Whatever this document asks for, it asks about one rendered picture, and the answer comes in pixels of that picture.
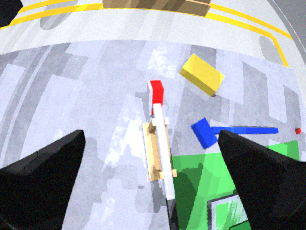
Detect blue putter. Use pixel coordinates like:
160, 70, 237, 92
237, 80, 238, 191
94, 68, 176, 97
190, 118, 278, 148

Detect yellow rectangular block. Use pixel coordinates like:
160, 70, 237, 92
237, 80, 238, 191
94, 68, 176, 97
180, 54, 224, 96

